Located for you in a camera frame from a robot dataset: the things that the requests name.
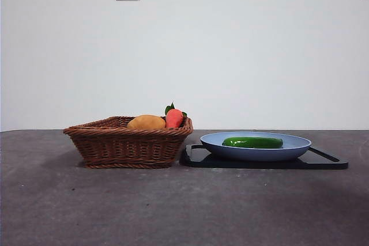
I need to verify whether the green pepper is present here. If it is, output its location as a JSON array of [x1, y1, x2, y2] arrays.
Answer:
[[221, 137, 284, 149]]

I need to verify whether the blue round plate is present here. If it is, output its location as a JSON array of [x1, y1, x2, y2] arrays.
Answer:
[[199, 131, 312, 162]]

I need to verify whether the orange carrot with green leaves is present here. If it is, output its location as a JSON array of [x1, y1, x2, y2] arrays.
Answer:
[[164, 101, 189, 129]]

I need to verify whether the brown wicker basket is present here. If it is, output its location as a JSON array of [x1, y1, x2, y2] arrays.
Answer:
[[63, 115, 194, 169]]

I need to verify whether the black rectangular tray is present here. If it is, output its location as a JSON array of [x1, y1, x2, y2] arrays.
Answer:
[[181, 143, 349, 171]]

